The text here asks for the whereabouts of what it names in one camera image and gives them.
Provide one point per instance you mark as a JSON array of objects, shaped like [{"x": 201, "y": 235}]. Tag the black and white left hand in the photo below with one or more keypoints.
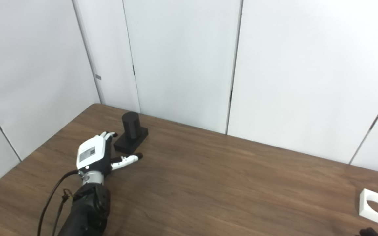
[{"x": 92, "y": 152}]

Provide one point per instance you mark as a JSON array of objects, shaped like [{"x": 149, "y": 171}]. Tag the black peg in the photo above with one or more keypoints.
[{"x": 131, "y": 129}]

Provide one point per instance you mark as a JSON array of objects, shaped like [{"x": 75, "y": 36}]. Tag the black and white right hand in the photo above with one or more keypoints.
[{"x": 367, "y": 232}]

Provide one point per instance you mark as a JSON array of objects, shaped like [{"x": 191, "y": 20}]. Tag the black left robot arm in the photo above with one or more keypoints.
[{"x": 89, "y": 209}]

